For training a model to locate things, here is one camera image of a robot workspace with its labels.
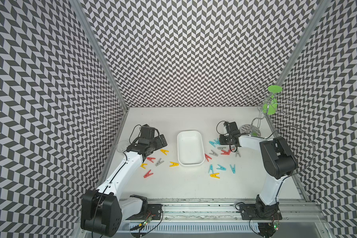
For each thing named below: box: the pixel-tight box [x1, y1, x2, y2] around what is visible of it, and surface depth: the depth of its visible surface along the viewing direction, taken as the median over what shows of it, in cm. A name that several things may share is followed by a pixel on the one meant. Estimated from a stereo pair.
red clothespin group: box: [220, 149, 232, 156], surface depth 96 cm
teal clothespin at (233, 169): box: [229, 164, 237, 175], surface depth 88 cm
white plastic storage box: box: [177, 129, 206, 167], surface depth 96 cm
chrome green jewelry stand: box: [239, 85, 296, 137], surface depth 93 cm
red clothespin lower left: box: [143, 169, 154, 179], surface depth 86 cm
